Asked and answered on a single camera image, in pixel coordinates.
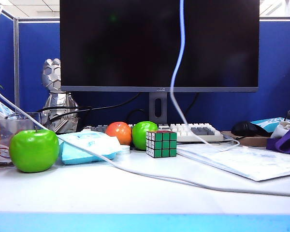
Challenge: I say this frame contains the black monitor cable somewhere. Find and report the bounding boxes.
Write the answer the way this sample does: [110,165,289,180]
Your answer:
[183,93,200,123]

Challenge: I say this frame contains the black computer mouse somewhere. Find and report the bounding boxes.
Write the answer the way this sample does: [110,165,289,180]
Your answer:
[231,120,259,137]

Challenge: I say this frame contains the black power cable with plug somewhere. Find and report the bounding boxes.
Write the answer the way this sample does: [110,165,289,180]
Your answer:
[35,93,141,114]

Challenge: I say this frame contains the black AOC computer monitor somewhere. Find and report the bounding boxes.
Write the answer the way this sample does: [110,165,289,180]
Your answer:
[59,0,260,125]

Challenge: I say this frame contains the clear plastic document bag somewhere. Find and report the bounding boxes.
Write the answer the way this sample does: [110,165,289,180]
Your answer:
[177,144,290,182]

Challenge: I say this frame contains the teal and white packet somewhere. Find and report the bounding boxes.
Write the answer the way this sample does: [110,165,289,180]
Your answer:
[249,117,290,133]

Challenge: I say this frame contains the brown cardboard sheet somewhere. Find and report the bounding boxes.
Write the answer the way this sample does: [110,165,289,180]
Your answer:
[220,130,273,147]

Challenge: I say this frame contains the orange fruit beside keyboard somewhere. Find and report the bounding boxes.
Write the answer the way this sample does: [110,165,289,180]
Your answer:
[105,121,132,145]

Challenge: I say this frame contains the small green apple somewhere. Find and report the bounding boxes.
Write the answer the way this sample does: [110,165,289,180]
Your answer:
[131,120,159,151]

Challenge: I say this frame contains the white and grey keyboard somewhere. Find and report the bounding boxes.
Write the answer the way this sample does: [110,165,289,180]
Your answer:
[83,122,225,143]

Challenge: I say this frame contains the light blue wet wipes pack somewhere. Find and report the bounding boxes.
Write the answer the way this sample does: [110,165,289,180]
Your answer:
[57,131,123,165]

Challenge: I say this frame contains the silver faceted figurine statue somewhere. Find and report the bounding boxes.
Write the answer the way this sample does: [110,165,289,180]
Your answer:
[42,58,80,135]

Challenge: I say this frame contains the black mouse cable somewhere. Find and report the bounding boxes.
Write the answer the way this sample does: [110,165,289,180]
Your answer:
[223,134,249,143]

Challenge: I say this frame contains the white cup-shaped object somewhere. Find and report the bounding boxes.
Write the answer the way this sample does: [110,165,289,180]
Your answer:
[270,120,290,139]

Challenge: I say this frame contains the thin white Type-C cable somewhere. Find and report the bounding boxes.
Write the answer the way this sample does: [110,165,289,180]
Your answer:
[170,0,241,152]

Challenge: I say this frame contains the thick white power cable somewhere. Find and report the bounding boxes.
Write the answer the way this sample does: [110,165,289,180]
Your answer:
[0,79,290,198]

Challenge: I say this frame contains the purple cloth strap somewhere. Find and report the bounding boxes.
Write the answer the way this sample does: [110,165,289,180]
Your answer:
[265,127,290,157]

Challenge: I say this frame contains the large green apple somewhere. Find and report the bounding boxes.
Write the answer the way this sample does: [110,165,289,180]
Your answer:
[9,128,60,174]

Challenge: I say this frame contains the clear glass bowl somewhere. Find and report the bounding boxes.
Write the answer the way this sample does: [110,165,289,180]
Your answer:
[0,118,41,169]

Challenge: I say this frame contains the Rubik's cube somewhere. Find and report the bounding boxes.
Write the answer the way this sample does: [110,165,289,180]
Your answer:
[145,130,178,159]

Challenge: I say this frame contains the white power strip blue sockets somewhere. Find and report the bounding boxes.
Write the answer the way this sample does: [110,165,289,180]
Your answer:
[0,95,16,119]

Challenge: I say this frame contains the thin black cable loop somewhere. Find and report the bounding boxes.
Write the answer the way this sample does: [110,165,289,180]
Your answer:
[126,108,147,124]

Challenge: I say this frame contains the black cable around figurine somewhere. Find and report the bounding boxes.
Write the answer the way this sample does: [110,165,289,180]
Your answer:
[49,110,93,126]

